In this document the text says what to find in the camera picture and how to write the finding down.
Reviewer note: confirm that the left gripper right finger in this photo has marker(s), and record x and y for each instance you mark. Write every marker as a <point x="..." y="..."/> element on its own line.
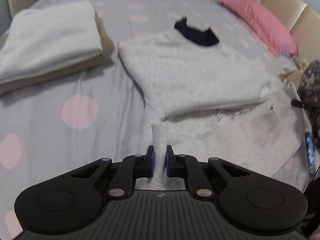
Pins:
<point x="188" y="168"/>

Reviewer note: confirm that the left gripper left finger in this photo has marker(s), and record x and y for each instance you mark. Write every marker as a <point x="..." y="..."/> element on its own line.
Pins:
<point x="126" y="174"/>

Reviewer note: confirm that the grey printed sweatshirt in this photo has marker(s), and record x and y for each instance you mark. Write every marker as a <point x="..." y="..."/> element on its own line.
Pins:
<point x="206" y="99"/>

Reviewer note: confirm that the polka dot bed sheet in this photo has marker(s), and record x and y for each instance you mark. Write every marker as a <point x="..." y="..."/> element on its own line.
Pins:
<point x="60" y="125"/>

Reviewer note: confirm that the dark floral fabric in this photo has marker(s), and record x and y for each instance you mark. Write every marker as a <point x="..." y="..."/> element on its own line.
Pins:
<point x="309" y="95"/>

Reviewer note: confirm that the beige folded garment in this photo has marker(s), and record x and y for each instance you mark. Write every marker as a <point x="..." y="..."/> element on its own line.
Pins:
<point x="71" y="68"/>

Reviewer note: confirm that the pink pillow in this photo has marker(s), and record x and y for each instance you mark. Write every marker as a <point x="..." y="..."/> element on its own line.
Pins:
<point x="265" y="25"/>

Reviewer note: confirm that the white folded garment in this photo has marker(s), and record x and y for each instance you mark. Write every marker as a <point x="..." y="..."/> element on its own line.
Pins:
<point x="44" y="40"/>

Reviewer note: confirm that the beige padded headboard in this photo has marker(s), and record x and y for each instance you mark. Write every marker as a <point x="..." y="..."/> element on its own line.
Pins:
<point x="302" y="22"/>

